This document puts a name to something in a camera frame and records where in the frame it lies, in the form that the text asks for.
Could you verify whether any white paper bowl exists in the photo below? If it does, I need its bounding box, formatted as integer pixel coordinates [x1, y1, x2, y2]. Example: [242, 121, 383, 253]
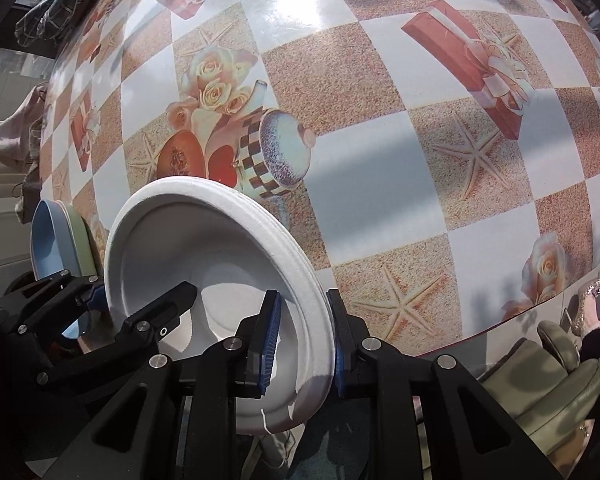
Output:
[104, 180, 321, 436]
[145, 178, 329, 426]
[150, 177, 337, 433]

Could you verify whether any olive green chair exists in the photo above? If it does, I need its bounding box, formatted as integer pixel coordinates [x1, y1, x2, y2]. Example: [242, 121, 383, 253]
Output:
[415, 320, 600, 480]

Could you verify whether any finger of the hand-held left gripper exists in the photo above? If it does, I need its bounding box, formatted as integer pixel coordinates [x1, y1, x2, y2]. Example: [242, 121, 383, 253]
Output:
[35, 281, 198, 391]
[0, 269, 106, 341]

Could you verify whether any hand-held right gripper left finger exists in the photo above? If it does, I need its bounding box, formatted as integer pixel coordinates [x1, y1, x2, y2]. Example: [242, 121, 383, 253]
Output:
[42, 289, 282, 480]

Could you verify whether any blue plate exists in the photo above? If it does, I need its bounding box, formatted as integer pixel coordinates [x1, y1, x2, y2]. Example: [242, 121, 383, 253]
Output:
[30, 199, 81, 281]

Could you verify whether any beige cloth bag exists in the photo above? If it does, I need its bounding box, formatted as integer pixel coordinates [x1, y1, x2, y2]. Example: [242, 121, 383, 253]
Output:
[0, 82, 51, 166]

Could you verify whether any dark teal cloth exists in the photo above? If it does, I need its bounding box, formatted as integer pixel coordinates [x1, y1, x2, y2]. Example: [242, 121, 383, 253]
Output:
[300, 395, 381, 480]

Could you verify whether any pale green plate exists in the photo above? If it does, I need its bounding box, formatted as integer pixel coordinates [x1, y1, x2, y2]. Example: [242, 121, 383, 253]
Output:
[55, 200, 101, 278]

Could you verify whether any glittery shoe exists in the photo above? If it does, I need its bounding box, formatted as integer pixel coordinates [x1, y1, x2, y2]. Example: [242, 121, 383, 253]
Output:
[570, 277, 600, 338]

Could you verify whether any grey plaid cloth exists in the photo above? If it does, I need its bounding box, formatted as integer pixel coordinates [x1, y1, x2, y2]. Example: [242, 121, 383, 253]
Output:
[14, 0, 131, 46]

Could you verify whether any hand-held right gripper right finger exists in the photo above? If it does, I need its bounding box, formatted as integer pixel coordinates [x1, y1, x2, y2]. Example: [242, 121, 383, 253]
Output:
[326, 288, 563, 480]

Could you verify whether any checkered printed tablecloth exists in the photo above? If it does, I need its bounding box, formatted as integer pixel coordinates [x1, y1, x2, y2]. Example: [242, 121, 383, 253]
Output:
[39, 0, 600, 361]

